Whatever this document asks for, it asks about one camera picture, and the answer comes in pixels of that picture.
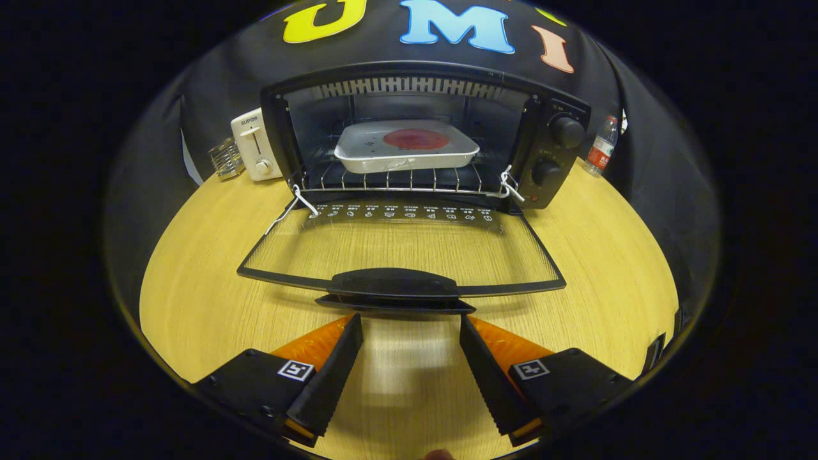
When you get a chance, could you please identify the white pop-up toaster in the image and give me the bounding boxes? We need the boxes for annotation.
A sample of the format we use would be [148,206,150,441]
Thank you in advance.
[230,107,283,182]

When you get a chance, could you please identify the wire mesh holder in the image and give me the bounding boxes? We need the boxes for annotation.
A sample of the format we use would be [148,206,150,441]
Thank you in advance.
[208,137,246,180]

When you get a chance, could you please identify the white square plate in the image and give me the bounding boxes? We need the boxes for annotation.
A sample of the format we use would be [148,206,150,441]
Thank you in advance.
[334,119,481,174]

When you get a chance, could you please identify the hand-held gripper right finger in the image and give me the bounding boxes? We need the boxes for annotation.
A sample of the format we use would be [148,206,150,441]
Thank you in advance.
[458,314,635,449]

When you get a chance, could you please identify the clear plastic water bottle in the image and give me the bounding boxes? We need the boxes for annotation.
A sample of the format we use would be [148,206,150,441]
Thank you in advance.
[583,115,619,178]

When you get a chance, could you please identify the black toaster oven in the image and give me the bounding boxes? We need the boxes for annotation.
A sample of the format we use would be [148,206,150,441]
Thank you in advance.
[236,61,592,315]

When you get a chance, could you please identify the pink ham slice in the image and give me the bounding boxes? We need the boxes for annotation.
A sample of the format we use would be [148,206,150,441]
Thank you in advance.
[383,128,450,151]

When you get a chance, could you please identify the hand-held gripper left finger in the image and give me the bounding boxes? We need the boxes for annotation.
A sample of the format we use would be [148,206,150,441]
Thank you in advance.
[192,313,364,449]

